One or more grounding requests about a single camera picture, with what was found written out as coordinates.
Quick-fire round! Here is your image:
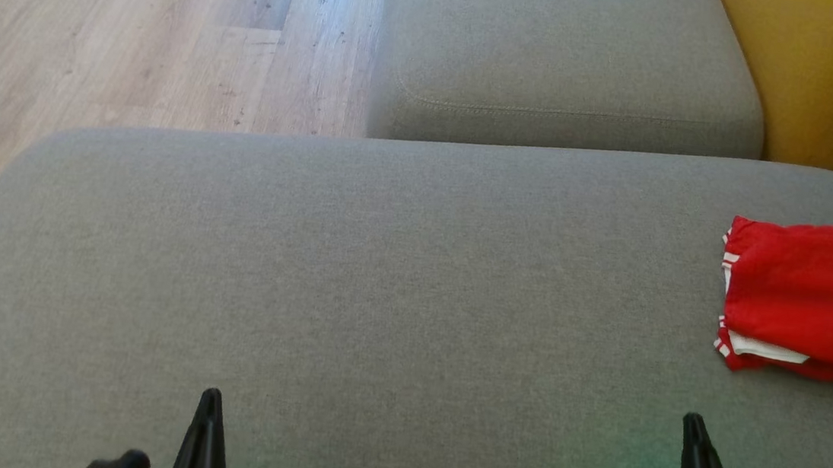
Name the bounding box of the red white sports jersey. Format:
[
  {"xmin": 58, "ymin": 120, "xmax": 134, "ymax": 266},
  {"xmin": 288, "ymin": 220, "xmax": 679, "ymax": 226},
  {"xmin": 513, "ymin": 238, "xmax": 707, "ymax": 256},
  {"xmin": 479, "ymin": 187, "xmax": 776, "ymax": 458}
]
[{"xmin": 709, "ymin": 212, "xmax": 833, "ymax": 387}]

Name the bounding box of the small grey sofa seat cushion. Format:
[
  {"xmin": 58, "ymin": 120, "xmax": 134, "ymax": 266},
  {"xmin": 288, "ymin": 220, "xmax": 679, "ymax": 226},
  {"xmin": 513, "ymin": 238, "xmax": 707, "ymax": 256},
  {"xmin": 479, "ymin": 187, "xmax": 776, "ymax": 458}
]
[{"xmin": 363, "ymin": 0, "xmax": 778, "ymax": 176}]

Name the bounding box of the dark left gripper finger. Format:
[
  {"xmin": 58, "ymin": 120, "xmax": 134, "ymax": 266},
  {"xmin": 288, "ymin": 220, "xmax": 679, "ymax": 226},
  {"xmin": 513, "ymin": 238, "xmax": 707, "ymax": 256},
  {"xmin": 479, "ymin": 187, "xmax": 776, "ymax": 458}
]
[{"xmin": 168, "ymin": 384, "xmax": 239, "ymax": 468}]

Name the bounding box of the large grey sofa seat cushion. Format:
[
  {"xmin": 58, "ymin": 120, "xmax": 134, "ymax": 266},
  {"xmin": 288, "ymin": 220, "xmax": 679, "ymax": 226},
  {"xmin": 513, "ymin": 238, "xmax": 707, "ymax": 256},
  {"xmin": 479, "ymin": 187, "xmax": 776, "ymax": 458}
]
[{"xmin": 0, "ymin": 87, "xmax": 833, "ymax": 468}]

